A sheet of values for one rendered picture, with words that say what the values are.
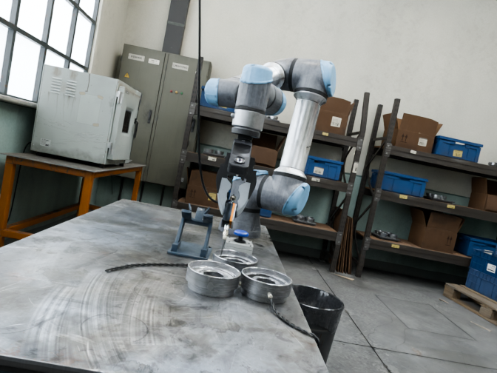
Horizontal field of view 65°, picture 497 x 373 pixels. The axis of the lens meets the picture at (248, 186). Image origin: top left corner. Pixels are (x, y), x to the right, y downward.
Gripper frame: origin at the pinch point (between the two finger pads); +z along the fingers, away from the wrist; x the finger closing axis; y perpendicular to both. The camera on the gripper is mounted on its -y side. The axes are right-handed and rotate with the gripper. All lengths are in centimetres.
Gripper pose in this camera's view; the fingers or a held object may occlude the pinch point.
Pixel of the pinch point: (230, 211)
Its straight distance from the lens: 95.4
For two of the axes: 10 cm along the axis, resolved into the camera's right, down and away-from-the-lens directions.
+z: -1.9, 9.8, 0.8
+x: -9.8, -1.9, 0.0
